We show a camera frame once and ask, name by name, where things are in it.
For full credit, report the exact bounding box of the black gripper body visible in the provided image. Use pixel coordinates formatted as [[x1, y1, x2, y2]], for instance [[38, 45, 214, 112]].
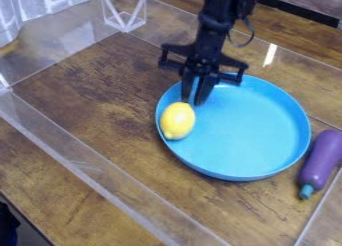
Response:
[[159, 44, 249, 85]]

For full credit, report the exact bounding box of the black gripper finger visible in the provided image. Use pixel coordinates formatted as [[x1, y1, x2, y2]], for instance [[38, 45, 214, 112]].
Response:
[[182, 69, 195, 102], [194, 73, 219, 106]]

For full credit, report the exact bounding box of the yellow lemon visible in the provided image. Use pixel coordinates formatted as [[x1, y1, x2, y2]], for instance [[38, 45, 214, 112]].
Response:
[[159, 102, 196, 140]]

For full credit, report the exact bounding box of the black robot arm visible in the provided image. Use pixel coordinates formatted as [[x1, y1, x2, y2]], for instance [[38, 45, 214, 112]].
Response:
[[159, 0, 257, 105]]

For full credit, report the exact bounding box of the blue round tray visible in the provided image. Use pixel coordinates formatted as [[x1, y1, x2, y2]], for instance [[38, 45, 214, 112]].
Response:
[[164, 75, 311, 181]]

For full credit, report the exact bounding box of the black bar on background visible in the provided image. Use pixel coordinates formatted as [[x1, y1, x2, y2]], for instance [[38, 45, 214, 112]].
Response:
[[257, 0, 339, 28]]

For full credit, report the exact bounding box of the purple toy eggplant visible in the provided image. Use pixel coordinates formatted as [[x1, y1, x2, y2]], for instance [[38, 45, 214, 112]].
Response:
[[299, 130, 342, 200]]

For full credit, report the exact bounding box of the white patterned curtain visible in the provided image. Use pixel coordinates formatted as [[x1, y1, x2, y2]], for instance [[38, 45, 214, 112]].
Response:
[[0, 0, 91, 48]]

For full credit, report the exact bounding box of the clear acrylic enclosure wall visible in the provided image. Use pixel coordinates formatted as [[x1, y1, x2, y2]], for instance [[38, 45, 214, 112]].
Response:
[[0, 0, 342, 246]]

